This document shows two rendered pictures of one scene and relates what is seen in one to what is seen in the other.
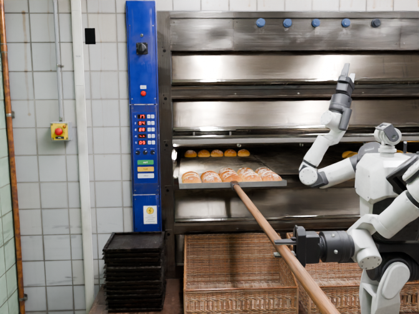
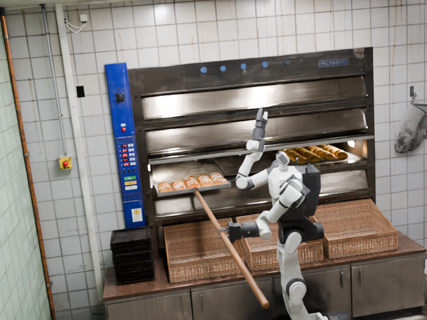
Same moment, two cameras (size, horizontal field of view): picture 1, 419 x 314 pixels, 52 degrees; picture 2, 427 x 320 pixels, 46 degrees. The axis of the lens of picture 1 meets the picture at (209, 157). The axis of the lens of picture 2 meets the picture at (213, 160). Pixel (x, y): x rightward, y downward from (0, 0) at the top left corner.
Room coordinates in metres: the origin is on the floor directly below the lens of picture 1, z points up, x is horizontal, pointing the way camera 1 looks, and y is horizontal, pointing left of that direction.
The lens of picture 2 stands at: (-1.40, 0.03, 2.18)
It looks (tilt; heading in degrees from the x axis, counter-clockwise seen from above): 12 degrees down; 355
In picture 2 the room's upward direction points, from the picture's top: 5 degrees counter-clockwise
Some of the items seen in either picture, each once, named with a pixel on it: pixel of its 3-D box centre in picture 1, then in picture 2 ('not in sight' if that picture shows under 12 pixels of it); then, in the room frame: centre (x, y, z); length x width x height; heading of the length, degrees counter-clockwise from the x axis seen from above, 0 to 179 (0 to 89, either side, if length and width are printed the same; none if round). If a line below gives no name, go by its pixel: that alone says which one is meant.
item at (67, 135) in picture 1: (61, 131); (66, 162); (2.35, 0.81, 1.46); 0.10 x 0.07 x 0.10; 93
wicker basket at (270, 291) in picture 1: (236, 271); (202, 248); (2.18, -0.14, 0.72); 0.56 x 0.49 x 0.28; 92
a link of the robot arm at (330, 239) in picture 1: (315, 247); (239, 230); (1.20, -0.30, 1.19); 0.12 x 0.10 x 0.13; 94
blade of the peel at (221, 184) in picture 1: (229, 178); (191, 183); (2.33, -0.11, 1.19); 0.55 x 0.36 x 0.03; 95
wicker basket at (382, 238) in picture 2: not in sight; (351, 227); (2.25, -1.33, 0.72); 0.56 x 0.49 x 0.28; 92
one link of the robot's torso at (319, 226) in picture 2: (405, 258); (300, 228); (1.61, -0.76, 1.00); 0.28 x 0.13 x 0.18; 94
